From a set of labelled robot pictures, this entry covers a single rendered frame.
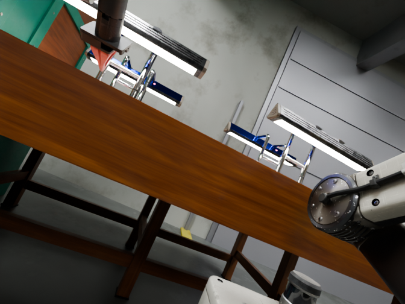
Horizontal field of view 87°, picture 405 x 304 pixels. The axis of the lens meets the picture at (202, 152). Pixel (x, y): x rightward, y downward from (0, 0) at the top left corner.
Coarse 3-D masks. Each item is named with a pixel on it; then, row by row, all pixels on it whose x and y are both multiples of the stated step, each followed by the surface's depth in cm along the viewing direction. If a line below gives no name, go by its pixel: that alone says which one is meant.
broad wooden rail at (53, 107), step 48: (0, 48) 41; (0, 96) 41; (48, 96) 43; (96, 96) 45; (48, 144) 43; (96, 144) 45; (144, 144) 48; (192, 144) 51; (144, 192) 48; (192, 192) 51; (240, 192) 54; (288, 192) 58; (288, 240) 58; (336, 240) 62; (384, 288) 67
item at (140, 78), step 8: (160, 32) 80; (152, 56) 95; (112, 64) 91; (152, 64) 96; (104, 72) 91; (128, 72) 93; (144, 72) 94; (144, 80) 95; (136, 88) 93; (136, 96) 94
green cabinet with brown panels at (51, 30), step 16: (0, 0) 78; (16, 0) 85; (32, 0) 93; (48, 0) 102; (0, 16) 81; (16, 16) 89; (32, 16) 97; (48, 16) 105; (64, 16) 119; (80, 16) 131; (16, 32) 93; (32, 32) 102; (48, 32) 113; (64, 32) 126; (48, 48) 119; (64, 48) 134; (80, 48) 152; (80, 64) 160
